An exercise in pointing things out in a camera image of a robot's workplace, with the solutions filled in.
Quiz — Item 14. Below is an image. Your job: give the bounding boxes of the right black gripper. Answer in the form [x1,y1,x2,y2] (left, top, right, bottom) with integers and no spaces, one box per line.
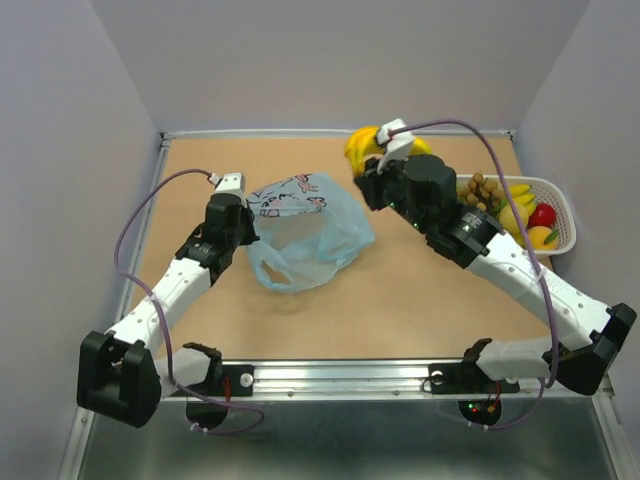
[358,147,432,234]

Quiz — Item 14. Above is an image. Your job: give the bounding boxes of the yellow banana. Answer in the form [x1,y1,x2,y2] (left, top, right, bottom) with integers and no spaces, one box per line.
[344,126,432,177]

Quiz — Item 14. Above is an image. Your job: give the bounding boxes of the blue plastic bag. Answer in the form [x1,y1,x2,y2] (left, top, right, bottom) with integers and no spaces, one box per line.
[247,173,375,294]

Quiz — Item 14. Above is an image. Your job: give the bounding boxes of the yellow pear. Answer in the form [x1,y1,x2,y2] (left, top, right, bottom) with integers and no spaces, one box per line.
[498,203,529,235]

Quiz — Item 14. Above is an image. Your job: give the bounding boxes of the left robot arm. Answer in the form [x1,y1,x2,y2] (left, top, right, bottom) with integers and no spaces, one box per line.
[76,192,258,427]

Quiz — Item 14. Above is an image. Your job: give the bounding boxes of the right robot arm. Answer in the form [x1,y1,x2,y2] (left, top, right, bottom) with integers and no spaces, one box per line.
[354,154,637,395]

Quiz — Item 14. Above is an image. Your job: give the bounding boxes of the yellow bananas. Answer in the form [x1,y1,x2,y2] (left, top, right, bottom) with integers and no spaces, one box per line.
[509,184,536,215]

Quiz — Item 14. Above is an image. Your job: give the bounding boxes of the white perforated basket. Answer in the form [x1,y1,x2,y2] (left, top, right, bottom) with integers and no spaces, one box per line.
[486,175,576,258]

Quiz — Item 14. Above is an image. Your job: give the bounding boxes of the orange peach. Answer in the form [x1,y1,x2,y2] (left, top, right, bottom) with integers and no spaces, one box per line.
[528,226,559,251]

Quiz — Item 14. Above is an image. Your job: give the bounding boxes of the red apple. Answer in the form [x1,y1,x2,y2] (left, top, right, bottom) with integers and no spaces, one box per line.
[528,203,557,228]

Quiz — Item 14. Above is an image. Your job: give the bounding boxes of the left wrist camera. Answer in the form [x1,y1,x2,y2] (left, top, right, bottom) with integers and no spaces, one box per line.
[208,172,246,203]

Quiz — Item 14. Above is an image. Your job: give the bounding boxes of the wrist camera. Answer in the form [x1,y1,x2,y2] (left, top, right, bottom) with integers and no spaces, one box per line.
[375,118,415,174]
[208,172,246,203]

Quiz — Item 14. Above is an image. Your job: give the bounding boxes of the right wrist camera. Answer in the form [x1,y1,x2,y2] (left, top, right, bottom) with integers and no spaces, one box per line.
[375,118,415,174]

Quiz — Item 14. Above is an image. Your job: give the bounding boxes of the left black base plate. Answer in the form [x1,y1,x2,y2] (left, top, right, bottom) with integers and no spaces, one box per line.
[188,363,255,400]

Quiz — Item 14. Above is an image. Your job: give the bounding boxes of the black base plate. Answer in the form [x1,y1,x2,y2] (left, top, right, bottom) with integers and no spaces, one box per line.
[427,362,520,395]
[188,363,255,400]

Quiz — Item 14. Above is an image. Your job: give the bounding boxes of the aluminium mounting rail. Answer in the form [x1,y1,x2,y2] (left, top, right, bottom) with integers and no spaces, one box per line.
[149,356,614,403]

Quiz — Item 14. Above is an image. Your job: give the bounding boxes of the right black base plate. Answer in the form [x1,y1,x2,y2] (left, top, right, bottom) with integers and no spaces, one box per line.
[427,362,520,395]

